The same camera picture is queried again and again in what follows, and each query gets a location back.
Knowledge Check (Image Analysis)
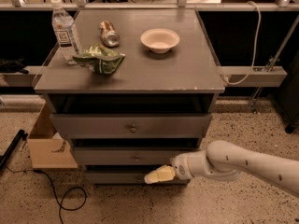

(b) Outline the grey top drawer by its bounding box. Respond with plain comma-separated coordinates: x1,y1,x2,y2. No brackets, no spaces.
50,114,211,139

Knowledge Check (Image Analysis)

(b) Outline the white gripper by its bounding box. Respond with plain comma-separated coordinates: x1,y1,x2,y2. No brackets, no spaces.
144,154,191,184

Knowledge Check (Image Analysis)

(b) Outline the white paper bowl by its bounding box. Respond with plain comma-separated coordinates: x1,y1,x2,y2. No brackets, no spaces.
140,28,180,54

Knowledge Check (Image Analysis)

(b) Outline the green chip bag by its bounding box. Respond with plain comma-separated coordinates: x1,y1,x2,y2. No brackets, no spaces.
73,44,125,75

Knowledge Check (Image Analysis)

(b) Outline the grey drawer cabinet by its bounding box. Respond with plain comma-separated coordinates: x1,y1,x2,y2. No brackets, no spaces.
35,9,224,174

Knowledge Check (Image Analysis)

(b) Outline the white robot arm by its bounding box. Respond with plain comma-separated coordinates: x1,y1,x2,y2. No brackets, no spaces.
144,141,299,197

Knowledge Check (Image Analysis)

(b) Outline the cardboard box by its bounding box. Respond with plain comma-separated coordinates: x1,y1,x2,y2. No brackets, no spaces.
27,105,78,169

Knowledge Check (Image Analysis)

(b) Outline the black pole on floor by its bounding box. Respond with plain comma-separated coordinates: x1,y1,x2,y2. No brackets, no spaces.
0,130,27,171

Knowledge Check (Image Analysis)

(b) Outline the grey drawer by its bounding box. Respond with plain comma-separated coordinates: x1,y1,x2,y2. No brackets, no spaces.
71,147,197,165
83,169,191,186
50,114,211,139

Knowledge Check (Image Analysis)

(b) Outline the black floor cable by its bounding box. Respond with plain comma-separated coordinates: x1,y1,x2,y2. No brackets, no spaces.
4,165,88,224

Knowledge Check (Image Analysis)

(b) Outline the clear plastic water bottle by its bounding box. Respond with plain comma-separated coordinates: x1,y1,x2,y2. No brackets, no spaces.
50,0,81,65

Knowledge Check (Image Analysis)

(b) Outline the grey bottom drawer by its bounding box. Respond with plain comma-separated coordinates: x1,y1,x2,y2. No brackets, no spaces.
83,169,191,186

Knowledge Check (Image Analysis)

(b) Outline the crushed metal can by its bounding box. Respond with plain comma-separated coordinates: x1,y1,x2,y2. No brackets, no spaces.
99,21,120,48

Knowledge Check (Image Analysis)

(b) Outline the grey middle drawer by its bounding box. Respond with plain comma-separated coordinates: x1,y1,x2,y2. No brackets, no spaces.
71,147,197,165

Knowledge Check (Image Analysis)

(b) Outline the white hanging cable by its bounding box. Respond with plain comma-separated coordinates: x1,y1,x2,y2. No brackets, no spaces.
223,0,263,86

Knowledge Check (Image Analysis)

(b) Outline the black object on rail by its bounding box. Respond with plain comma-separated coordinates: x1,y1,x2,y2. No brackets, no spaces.
0,59,29,74

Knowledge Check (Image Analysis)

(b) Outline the metal railing frame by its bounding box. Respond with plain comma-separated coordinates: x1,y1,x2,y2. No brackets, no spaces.
0,0,299,89

